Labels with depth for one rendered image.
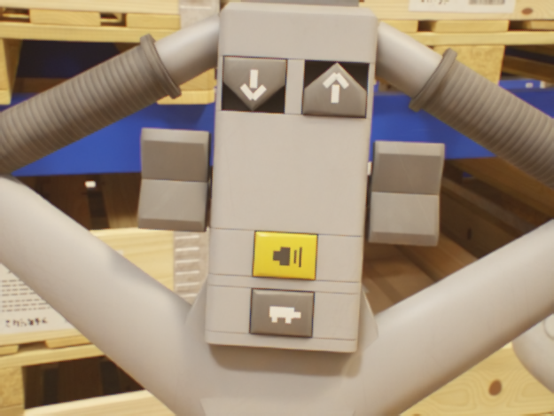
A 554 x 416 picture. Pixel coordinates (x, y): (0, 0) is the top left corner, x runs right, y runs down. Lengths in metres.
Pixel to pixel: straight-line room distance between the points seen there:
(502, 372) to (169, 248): 0.84
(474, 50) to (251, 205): 1.02
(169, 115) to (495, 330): 0.91
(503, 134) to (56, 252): 0.27
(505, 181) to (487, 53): 1.00
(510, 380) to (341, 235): 1.35
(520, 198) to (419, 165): 1.88
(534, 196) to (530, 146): 1.81
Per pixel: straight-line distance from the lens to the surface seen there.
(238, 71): 0.40
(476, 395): 1.70
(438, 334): 0.43
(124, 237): 1.23
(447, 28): 1.35
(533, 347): 0.93
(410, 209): 0.41
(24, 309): 1.28
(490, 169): 2.41
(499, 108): 0.42
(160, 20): 1.17
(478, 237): 2.50
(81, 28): 1.16
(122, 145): 1.26
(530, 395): 1.78
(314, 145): 0.40
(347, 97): 0.40
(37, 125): 0.44
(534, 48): 2.29
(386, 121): 1.38
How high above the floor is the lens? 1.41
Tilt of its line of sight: 20 degrees down
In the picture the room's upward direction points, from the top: 3 degrees clockwise
